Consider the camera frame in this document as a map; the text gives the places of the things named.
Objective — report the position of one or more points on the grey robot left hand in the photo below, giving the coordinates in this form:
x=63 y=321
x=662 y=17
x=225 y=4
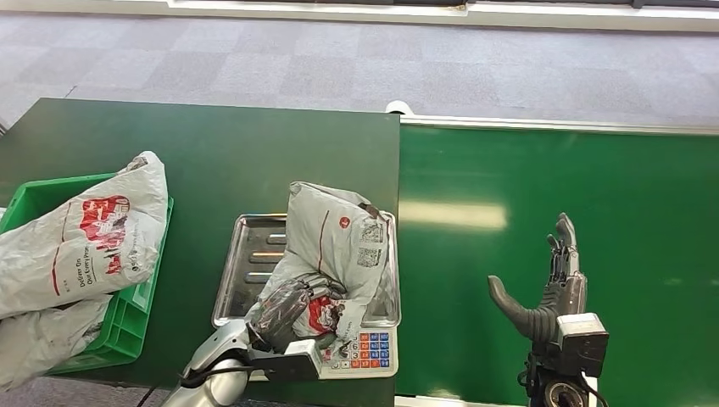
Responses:
x=281 y=314

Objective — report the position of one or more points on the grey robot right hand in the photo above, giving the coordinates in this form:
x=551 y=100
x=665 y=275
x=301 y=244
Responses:
x=542 y=326

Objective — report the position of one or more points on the grey plastic mailer package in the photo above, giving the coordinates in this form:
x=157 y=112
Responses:
x=337 y=247

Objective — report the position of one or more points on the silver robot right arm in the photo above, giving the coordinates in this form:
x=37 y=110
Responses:
x=561 y=390

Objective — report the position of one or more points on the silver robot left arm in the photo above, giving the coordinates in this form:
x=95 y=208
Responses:
x=219 y=351

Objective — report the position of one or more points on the green plastic basket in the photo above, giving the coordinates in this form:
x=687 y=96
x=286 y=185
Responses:
x=126 y=320

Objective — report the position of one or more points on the grey mailer package red print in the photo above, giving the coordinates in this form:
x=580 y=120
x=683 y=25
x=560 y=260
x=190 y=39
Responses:
x=84 y=241

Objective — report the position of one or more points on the plain grey mailer package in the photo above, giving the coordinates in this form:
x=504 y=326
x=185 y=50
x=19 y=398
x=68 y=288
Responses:
x=39 y=342

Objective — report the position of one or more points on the electronic scale with steel tray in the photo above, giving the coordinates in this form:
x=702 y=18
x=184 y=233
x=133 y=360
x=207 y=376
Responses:
x=250 y=264

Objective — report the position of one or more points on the green conveyor belt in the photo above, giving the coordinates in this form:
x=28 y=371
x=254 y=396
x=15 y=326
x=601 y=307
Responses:
x=635 y=213

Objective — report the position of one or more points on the dark green table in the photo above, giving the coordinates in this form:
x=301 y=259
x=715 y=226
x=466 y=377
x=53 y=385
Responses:
x=224 y=151

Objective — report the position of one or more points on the white round conveyor end cap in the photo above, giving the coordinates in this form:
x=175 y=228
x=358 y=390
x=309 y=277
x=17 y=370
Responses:
x=399 y=107

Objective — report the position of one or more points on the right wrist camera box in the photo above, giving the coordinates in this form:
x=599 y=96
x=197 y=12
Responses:
x=584 y=342

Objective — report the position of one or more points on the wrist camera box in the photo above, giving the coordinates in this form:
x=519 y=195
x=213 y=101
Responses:
x=584 y=342
x=298 y=359

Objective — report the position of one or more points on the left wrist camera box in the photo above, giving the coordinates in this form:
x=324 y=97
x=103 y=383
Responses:
x=298 y=359

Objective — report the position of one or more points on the silver conveyor side rail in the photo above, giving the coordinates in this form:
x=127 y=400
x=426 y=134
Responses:
x=561 y=126

